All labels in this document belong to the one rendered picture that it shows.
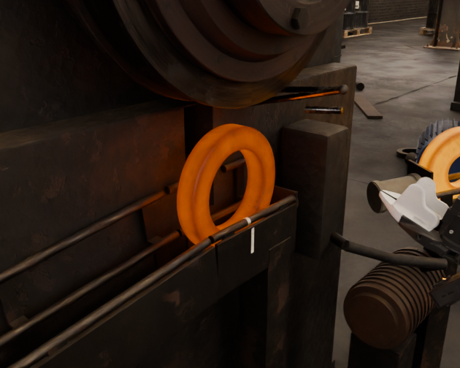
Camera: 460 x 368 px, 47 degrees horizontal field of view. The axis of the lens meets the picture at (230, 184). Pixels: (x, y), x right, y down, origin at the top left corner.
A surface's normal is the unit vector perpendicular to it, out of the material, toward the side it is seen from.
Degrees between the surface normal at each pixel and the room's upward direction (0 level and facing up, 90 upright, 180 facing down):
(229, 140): 90
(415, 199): 89
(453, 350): 0
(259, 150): 90
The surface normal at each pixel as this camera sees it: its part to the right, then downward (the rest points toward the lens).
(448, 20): -0.65, 0.27
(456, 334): 0.00, -0.93
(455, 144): 0.25, 0.35
